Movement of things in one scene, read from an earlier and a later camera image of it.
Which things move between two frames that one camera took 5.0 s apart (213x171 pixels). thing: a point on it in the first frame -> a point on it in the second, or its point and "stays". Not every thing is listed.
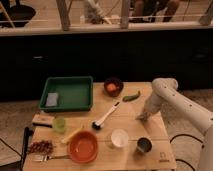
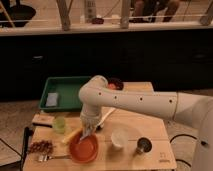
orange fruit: [111, 87] stays
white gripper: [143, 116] -> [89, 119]
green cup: [59, 125] stays
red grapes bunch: [41, 147] stays
